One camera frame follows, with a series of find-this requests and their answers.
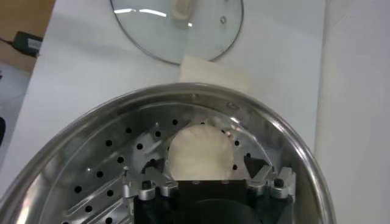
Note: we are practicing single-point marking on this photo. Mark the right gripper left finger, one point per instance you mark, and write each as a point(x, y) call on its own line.
point(147, 190)

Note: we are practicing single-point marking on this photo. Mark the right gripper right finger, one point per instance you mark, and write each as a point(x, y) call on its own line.
point(278, 185)

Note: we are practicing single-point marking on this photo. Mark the white steamed baozi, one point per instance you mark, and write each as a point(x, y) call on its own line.
point(201, 152)

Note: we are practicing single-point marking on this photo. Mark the perforated stainless steamer basket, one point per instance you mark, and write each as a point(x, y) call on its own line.
point(76, 146)

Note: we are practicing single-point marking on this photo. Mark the white work table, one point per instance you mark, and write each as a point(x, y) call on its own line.
point(91, 76)

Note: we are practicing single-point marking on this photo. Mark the cream electric cooking pot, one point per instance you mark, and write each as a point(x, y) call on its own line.
point(213, 74)

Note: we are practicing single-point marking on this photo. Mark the black power adapter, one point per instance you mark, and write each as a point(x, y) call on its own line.
point(27, 44)

